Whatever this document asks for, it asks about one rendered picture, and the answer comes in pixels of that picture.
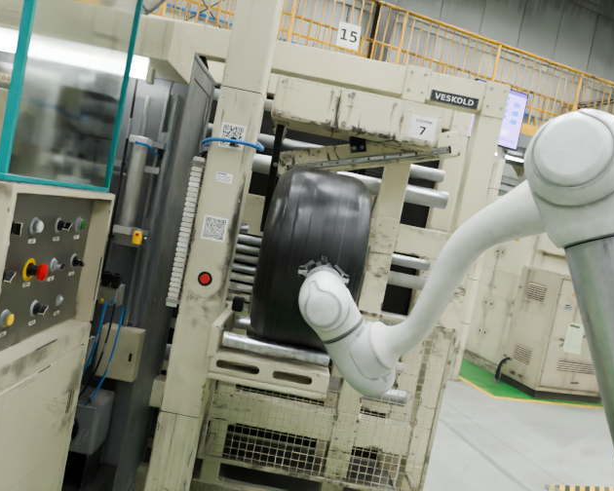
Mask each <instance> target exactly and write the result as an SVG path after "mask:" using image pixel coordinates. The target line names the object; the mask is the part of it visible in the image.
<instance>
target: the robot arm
mask: <svg viewBox="0 0 614 491"><path fill-rule="evenodd" d="M524 173H525V176H526V180H525V181H523V182H522V184H520V185H519V186H517V187H516V188H515V189H513V190H512V191H510V192H509V193H507V194H506V195H504V196H503V197H501V198H500V199H498V200H497V201H495V202H494V203H492V204H490V205H489V206H487V207H486V208H484V209H482V210H480V211H479V212H478V213H476V214H475V215H473V216H472V217H471V218H469V219H468V220H467V221H466V222H464V223H463V224H462V225H461V226H460V227H459V228H458V229H457V230H456V231H455V232H454V233H453V235H452V236H451V237H450V239H449V240H448V241H447V243H446V244H445V246H444V247H443V249H442V251H441V254H440V256H439V257H438V259H437V262H436V264H435V266H434V268H433V270H432V272H431V274H430V276H429V278H428V280H427V281H426V283H425V285H424V287H423V289H422V291H421V293H420V295H419V297H418V299H417V301H416V303H415V305H414V307H413V309H412V311H411V313H410V314H409V316H408V317H407V319H406V320H405V321H403V322H401V323H400V324H397V325H394V326H387V325H385V324H384V323H382V322H381V321H377V322H371V321H365V319H364V318H363V316H362V315H361V313H360V311H359V309H358V307H357V306H356V304H355V302H354V300H353V298H352V296H351V294H350V291H349V290H348V288H346V286H345V285H348V281H349V277H350V276H348V275H346V274H345V273H344V272H343V271H342V270H341V269H340V268H339V267H338V266H337V265H333V267H332V266H331V263H328V262H327V256H322V259H318V261H317V263H315V261H313V260H312V261H309V262H308V263H306V264H305V265H304V266H299V269H298V274H297V276H298V277H306V280H305V282H304V283H303V285H302V287H301V288H300V292H299V299H298V302H299V310H300V313H301V315H302V317H303V319H305V321H306V322H307V323H308V324H309V325H310V326H311V327H312V328H313V329H314V330H315V331H316V333H317V334H318V335H319V337H320V338H321V340H322V341H323V343H324V345H325V346H326V350H327V353H328V355H329V356H330V358H331V360H332V362H333V363H334V365H335V366H336V368H337V369H338V371H339V372H340V373H341V375H342V376H343V377H344V379H345V380H346V381H347V382H348V383H349V385H350V386H351V387H353V388H354V389H355V390H356V391H357V392H359V393H360V394H362V395H364V396H367V397H378V396H381V395H383V394H385V393H387V392H388V391H389V390H390V389H391V387H392V386H393V384H394V381H395V376H396V370H395V367H396V366H397V364H398V361H399V358H400V356H402V355H403V354H405V353H407V352H408V351H410V350H412V349H413V348H415V347H416V346H418V345H419V344H420V343H421V342H422V341H423V340H424V339H425V338H426V337H427V336H428V335H429V334H430V333H431V331H432V330H433V329H434V327H435V326H436V324H437V322H438V321H439V319H440V317H441V315H442V313H443V312H444V310H445V308H446V307H447V305H448V303H449V301H450V300H451V298H452V296H453V295H454V293H455V291H456V290H457V288H458V286H459V285H460V283H461V282H462V280H463V279H464V277H465V275H466V274H467V272H468V270H469V269H470V267H471V266H472V265H473V263H474V262H475V261H476V260H477V258H478V257H479V256H480V255H481V254H482V253H484V252H485V251H486V250H488V249H489V248H491V247H493V246H496V245H499V244H502V243H505V242H508V241H513V240H517V239H521V238H525V237H529V236H534V235H539V234H544V233H547V235H548V237H549V239H550V241H551V242H552V243H553V244H554V245H555V246H556V247H557V248H564V252H565V256H566V260H567V264H568V268H569V272H570V276H571V280H572V283H573V287H574V291H575V295H576V299H577V303H578V307H579V311H580V315H581V319H582V323H583V326H584V330H585V334H586V338H587V342H588V346H589V350H590V354H591V358H592V362H593V366H594V370H595V377H596V380H597V384H598V388H599V392H600V396H601V400H602V404H603V408H604V412H605V416H606V420H607V424H608V428H609V432H610V435H611V439H612V443H613V447H614V116H613V115H611V114H609V113H606V112H603V111H600V110H594V109H580V110H577V111H575V112H570V113H567V114H564V115H561V116H559V117H556V118H553V119H551V120H549V121H548V122H546V123H545V124H544V125H543V126H542V127H541V128H540V129H539V130H538V131H537V132H536V133H535V134H534V135H533V137H532V138H531V140H530V142H529V144H528V146H527V149H526V152H525V157H524Z"/></svg>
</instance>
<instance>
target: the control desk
mask: <svg viewBox="0 0 614 491"><path fill-rule="evenodd" d="M114 199H115V195H113V194H110V193H107V192H101V191H93V190H85V189H76V188H68V187H59V186H52V185H43V184H35V183H26V182H18V181H10V180H2V179H0V491H61V487H62V482H63V477H64V471H65V466H66V460H67V455H68V449H69V444H70V438H71V434H72V428H73V423H74V417H75V412H76V406H77V401H78V395H79V391H80V385H81V379H82V374H83V368H84V363H85V357H86V352H87V347H88V342H89V336H90V331H91V325H92V324H91V323H90V321H92V320H93V316H94V311H95V305H96V296H97V291H98V285H99V280H100V274H101V269H102V263H103V258H104V253H105V248H106V242H107V237H108V231H109V226H110V220H111V215H112V209H113V205H114Z"/></svg>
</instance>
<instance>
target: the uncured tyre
mask: <svg viewBox="0 0 614 491"><path fill-rule="evenodd" d="M371 208H372V197H371V193H370V192H369V191H368V189H367V188H366V186H365V185H364V183H363V182H362V181H361V180H359V179H357V178H356V177H355V176H351V175H346V174H342V173H337V172H332V171H327V170H318V169H313V168H308V167H294V168H292V169H290V170H288V171H286V172H285V173H283V174H281V176H280V178H279V181H278V183H277V186H276V188H275V191H274V194H273V197H272V200H271V203H270V207H269V210H268V214H267V218H266V222H265V226H264V231H263V235H262V240H261V245H260V249H259V254H258V259H257V264H256V270H255V275H254V281H253V288H252V295H251V303H250V326H251V327H252V329H253V330H254V331H255V333H256V334H257V336H258V337H259V338H262V339H267V340H272V341H277V342H282V343H287V344H291V345H296V346H301V347H306V348H311V349H316V350H321V351H326V352H327V350H326V346H325V345H324V343H323V341H322V340H321V338H320V337H319V335H318V334H317V333H316V331H315V330H314V329H313V328H312V327H311V326H310V325H309V324H308V323H307V322H306V321H305V319H303V317H302V315H301V313H300V310H299V302H298V299H299V292H300V288H301V287H302V285H303V283H304V282H305V280H306V277H298V276H297V274H298V269H299V266H304V265H305V264H306V263H308V262H309V261H312V260H313V261H315V263H317V261H318V259H322V256H327V262H328V263H331V266H332V267H333V265H337V266H338V267H339V268H340V269H341V270H342V271H343V272H344V273H345V274H346V275H348V276H350V277H349V281H348V285H345V286H346V288H348V290H349V291H350V294H351V296H352V298H353V300H354V302H355V304H357V300H358V296H359V292H360V288H361V284H362V279H363V274H364V269H365V261H366V255H367V249H368V242H369V234H370V224H371Z"/></svg>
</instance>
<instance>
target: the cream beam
mask: <svg viewBox="0 0 614 491"><path fill-rule="evenodd" d="M413 114H414V115H419V116H424V117H429V118H434V119H438V122H437V127H436V131H435V136H434V141H429V140H424V139H419V138H414V137H409V136H408V134H409V129H410V125H411V120H412V115H413ZM444 114H445V109H443V108H438V107H434V106H430V105H425V104H420V103H415V102H410V101H405V100H400V99H395V98H390V97H386V96H381V95H376V94H368V93H363V92H358V91H353V90H348V89H343V88H342V90H341V88H338V87H334V86H329V85H324V84H320V83H315V82H310V81H305V80H300V79H295V78H290V77H286V76H281V75H279V77H278V82H277V87H276V91H275V96H274V101H273V106H272V112H271V116H272V119H274V118H275V119H279V120H284V121H289V123H290V125H289V126H288V125H287V129H290V130H295V131H300V132H307V133H312V134H317V135H322V136H327V137H332V138H337V139H342V140H347V141H349V137H350V136H354V137H359V138H364V139H366V142H368V141H369V142H374V143H379V144H384V145H389V146H394V147H398V148H402V149H407V150H413V151H418V152H423V153H430V152H432V151H434V150H436V149H438V146H439V141H440V137H441V128H442V123H443V119H444Z"/></svg>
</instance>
